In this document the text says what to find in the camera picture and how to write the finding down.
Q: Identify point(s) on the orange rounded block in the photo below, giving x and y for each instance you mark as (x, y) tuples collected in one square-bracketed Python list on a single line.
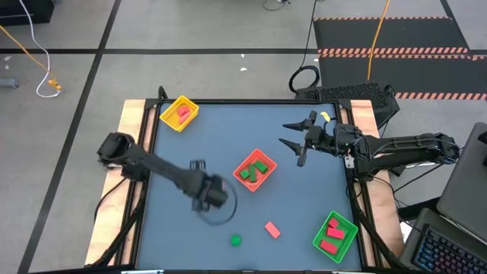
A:
[(184, 110)]

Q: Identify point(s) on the grey cylinder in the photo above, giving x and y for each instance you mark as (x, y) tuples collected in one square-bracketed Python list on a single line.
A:
[(8, 83)]

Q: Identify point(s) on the orange plastic basket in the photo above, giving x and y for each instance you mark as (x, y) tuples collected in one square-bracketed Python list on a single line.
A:
[(262, 177)]

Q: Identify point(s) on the green half-cylinder block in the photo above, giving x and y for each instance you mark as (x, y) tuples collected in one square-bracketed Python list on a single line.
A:
[(236, 240)]

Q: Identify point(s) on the green plastic basket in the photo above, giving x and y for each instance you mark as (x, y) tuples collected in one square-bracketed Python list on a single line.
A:
[(344, 247)]

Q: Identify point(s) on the orange long rectangular block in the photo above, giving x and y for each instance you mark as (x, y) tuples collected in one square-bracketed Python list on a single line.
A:
[(272, 230)]

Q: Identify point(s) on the black corner loop bracket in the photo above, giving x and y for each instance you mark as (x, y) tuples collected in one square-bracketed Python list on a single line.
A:
[(160, 91)]

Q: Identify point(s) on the black frame strut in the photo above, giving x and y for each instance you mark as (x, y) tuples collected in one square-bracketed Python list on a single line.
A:
[(125, 228), (374, 236)]

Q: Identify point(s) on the yellow plastic basket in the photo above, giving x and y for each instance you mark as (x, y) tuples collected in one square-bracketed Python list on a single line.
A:
[(171, 118)]

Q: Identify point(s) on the black mat with orange stripes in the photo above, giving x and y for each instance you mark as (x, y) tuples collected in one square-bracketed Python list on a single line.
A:
[(399, 34), (399, 76)]

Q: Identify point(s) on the small green block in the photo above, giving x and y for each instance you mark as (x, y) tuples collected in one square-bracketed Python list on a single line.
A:
[(244, 174)]

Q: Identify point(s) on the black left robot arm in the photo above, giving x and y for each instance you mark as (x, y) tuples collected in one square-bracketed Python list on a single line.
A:
[(160, 165)]

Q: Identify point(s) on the black backlit keyboard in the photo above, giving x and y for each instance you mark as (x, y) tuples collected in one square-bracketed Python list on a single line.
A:
[(449, 255)]

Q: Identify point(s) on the laptop computer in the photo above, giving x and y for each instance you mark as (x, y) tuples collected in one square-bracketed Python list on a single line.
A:
[(414, 220)]

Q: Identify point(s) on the long thin green block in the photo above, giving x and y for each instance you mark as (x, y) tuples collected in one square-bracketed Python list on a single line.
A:
[(253, 173)]

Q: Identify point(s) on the green wedge block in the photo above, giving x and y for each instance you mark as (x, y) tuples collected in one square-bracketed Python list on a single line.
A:
[(261, 167)]

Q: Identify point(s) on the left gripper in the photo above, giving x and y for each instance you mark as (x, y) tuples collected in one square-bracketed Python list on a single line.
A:
[(215, 192)]

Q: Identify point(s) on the yellow tag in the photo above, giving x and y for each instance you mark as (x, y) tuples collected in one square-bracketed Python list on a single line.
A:
[(325, 116)]

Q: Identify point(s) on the wooden side board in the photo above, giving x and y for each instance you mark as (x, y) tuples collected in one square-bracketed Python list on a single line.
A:
[(361, 114), (127, 114)]

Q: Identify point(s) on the silver metal bracket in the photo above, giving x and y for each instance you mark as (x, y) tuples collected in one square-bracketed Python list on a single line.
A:
[(349, 162)]

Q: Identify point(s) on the red rectangular block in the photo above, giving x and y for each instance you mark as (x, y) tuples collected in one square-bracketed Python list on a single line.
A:
[(184, 118), (328, 247), (335, 233)]

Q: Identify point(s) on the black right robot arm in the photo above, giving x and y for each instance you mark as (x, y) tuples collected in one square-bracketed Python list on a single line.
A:
[(403, 150)]

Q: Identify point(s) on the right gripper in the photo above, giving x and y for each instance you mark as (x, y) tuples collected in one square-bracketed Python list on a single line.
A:
[(319, 139)]

